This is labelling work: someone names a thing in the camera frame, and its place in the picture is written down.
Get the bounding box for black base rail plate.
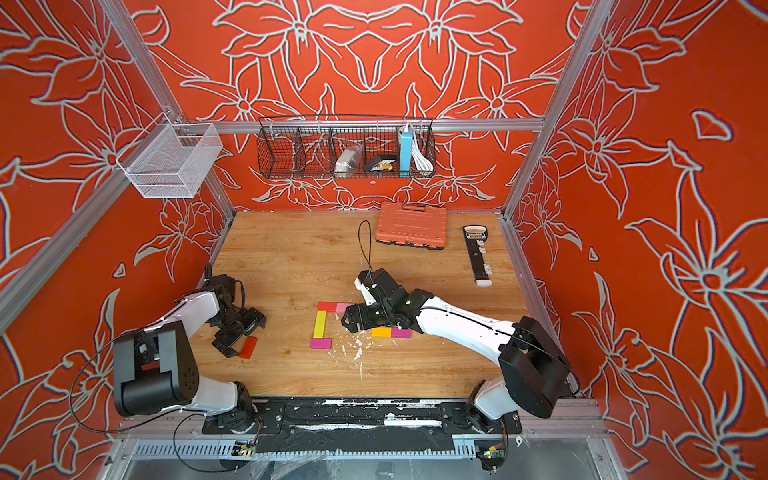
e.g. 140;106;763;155
202;396;522;458

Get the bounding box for white wire basket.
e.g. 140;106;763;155
118;123;222;199

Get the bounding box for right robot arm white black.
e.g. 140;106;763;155
341;269;571;421

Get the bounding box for black box in basket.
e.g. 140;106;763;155
364;154;399;173

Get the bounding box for light blue box in basket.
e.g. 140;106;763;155
399;129;413;178

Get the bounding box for black wire wall basket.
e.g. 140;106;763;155
256;115;437;180

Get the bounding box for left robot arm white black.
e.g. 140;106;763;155
113;275;266;430

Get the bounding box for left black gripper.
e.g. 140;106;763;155
210;306;265;357

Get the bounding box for red plastic tool case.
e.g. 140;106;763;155
374;203;448;250

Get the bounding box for orange yellow block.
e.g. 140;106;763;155
371;327;392;338

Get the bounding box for black strip tool with white end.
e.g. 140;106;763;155
462;225;492;288

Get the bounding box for magenta block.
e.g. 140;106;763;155
391;328;413;339
310;338;333;350

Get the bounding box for red long block front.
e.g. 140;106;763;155
317;302;337;312

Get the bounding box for magenta block front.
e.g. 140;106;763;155
310;338;333;350

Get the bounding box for yellow long block front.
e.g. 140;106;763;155
313;310;327;339

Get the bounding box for silver bag in basket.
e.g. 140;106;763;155
333;145;364;179

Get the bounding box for white cables in basket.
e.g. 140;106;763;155
411;139;436;177

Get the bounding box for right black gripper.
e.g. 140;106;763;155
338;303;396;334

